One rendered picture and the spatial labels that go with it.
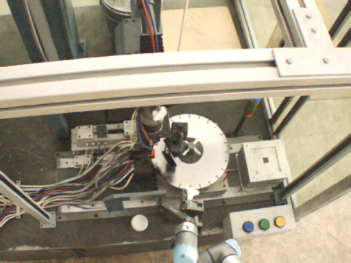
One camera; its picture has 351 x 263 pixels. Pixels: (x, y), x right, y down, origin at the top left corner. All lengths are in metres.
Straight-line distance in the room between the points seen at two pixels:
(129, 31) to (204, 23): 1.11
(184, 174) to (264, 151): 0.39
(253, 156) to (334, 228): 1.24
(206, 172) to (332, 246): 1.42
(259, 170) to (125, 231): 0.64
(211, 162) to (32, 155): 0.84
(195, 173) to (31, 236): 0.77
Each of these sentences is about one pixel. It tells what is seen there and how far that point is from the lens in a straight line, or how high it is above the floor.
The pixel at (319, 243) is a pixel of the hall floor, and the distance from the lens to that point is 2.68.
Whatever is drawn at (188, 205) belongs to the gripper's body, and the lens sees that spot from 1.36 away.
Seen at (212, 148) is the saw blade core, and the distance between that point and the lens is 1.58.
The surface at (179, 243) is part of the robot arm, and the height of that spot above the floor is 1.18.
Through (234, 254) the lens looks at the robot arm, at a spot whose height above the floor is 1.13.
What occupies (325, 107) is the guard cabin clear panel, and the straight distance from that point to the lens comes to 1.41.
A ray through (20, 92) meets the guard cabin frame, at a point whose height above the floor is 2.05.
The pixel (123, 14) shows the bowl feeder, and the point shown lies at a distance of 1.75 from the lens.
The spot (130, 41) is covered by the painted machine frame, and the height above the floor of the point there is 1.52.
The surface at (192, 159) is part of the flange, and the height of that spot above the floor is 0.96.
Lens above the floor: 2.40
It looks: 66 degrees down
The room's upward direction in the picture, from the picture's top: 12 degrees clockwise
